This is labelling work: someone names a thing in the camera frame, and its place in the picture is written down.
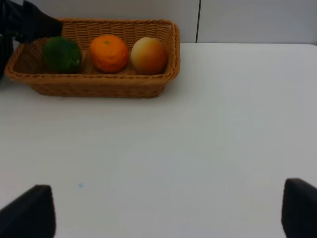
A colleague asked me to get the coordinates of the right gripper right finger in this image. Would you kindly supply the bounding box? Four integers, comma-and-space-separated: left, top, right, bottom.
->
281, 178, 317, 238

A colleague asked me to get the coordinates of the green lime fruit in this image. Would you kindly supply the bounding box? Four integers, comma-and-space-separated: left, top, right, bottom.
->
43, 36, 82, 74

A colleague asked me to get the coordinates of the dark brown wicker basket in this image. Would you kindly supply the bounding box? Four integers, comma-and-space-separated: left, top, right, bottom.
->
0, 35, 13, 79

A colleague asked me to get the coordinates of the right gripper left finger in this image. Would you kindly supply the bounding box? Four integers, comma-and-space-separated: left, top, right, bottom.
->
0, 185, 56, 238

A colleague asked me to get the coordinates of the red orange peach fruit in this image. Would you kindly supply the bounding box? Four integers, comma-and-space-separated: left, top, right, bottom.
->
130, 37, 168, 75

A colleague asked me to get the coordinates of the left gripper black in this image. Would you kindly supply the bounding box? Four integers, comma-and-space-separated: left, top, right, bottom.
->
0, 0, 63, 43

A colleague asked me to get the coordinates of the orange mandarin fruit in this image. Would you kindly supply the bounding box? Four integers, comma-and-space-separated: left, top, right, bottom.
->
90, 34, 129, 73

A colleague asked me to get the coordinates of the orange wicker basket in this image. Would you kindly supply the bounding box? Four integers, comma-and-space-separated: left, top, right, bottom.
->
4, 18, 181, 98

